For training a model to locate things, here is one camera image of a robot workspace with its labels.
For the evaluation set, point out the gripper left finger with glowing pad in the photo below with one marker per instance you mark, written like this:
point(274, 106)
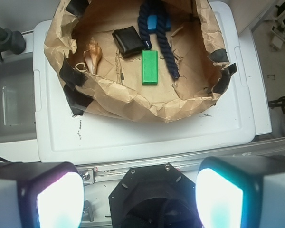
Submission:
point(40, 195)

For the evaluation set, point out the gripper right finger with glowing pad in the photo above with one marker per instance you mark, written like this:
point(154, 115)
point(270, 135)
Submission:
point(241, 192)

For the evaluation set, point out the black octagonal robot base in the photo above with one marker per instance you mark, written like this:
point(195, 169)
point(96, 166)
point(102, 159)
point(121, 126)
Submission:
point(158, 196)

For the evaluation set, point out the green rectangular block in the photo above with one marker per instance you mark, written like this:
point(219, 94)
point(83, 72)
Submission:
point(149, 67)

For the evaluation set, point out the blue block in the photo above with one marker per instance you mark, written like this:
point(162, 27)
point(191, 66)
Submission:
point(152, 23)

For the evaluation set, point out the white plastic bin lid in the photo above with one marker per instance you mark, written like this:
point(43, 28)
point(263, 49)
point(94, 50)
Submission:
point(91, 138)

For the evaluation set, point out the clear plastic bin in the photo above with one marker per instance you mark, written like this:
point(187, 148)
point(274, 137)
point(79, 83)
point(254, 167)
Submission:
point(17, 100)

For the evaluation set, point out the crumpled brown paper liner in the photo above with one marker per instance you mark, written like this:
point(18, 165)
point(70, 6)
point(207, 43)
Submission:
point(117, 90)

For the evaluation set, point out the brown conch seashell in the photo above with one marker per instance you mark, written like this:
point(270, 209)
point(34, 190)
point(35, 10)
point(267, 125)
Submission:
point(92, 55)

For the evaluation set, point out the dark grey clamp knob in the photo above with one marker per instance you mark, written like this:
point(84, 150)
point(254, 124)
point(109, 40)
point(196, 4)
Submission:
point(11, 41)

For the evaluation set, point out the black leather wallet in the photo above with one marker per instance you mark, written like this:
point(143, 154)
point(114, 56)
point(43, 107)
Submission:
point(128, 41)

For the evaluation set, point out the aluminium extrusion rail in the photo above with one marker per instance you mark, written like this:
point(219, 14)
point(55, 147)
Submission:
point(93, 173)

